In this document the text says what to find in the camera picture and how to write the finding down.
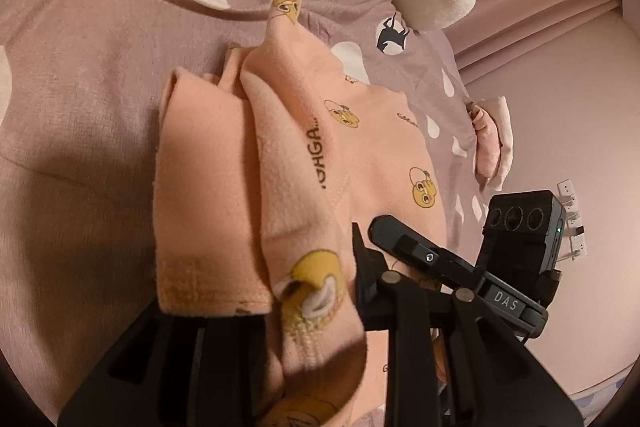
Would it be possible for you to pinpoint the black camera box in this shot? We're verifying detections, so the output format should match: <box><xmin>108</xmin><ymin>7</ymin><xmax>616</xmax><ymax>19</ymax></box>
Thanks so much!
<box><xmin>476</xmin><ymin>190</ymin><xmax>566</xmax><ymax>308</ymax></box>

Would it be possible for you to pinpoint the white wall power strip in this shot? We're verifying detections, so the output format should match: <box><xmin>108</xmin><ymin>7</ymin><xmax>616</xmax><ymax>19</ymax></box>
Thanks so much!
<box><xmin>558</xmin><ymin>179</ymin><xmax>587</xmax><ymax>261</ymax></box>

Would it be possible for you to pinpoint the folded pink cloth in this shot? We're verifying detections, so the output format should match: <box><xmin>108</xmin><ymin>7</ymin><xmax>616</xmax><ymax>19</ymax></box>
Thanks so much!
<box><xmin>468</xmin><ymin>104</ymin><xmax>501</xmax><ymax>181</ymax></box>

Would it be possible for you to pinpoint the mauve deer print bedspread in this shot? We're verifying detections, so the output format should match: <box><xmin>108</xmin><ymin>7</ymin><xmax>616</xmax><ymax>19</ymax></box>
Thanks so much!
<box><xmin>1</xmin><ymin>0</ymin><xmax>484</xmax><ymax>419</ymax></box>

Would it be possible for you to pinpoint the folded white cloth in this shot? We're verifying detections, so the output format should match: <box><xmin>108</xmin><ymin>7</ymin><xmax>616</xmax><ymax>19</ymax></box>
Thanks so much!
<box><xmin>480</xmin><ymin>96</ymin><xmax>514</xmax><ymax>192</ymax></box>

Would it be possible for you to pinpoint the peach cartoon print pajama shirt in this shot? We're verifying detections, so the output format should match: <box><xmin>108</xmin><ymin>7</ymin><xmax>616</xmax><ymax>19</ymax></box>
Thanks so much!
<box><xmin>153</xmin><ymin>0</ymin><xmax>447</xmax><ymax>426</ymax></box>

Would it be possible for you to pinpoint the flower print cloth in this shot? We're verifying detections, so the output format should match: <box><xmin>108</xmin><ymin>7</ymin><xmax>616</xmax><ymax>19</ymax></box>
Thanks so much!
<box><xmin>570</xmin><ymin>364</ymin><xmax>634</xmax><ymax>426</ymax></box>

